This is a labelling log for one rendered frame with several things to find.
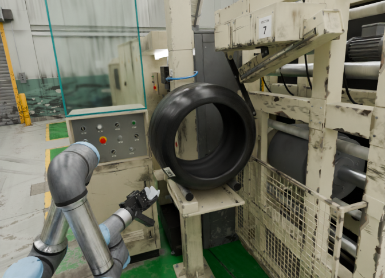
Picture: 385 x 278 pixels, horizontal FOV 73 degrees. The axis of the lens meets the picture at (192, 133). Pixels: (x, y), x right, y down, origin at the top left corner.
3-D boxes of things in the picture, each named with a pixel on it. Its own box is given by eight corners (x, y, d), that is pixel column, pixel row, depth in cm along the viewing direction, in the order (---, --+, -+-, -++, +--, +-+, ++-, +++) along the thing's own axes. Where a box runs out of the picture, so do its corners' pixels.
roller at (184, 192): (176, 175, 168) (169, 176, 167) (176, 169, 167) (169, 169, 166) (193, 200, 136) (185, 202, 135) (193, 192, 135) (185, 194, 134)
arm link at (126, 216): (128, 229, 100) (116, 230, 105) (136, 222, 104) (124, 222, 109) (120, 212, 99) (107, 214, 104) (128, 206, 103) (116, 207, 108)
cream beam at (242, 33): (213, 51, 158) (212, 26, 154) (250, 50, 165) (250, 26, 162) (274, 42, 102) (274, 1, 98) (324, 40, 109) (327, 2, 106)
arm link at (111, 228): (94, 249, 97) (85, 230, 94) (116, 230, 105) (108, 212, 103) (107, 253, 92) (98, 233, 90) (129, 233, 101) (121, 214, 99)
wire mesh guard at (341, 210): (235, 231, 200) (234, 145, 183) (236, 231, 201) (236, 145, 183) (327, 346, 118) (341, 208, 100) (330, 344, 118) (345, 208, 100)
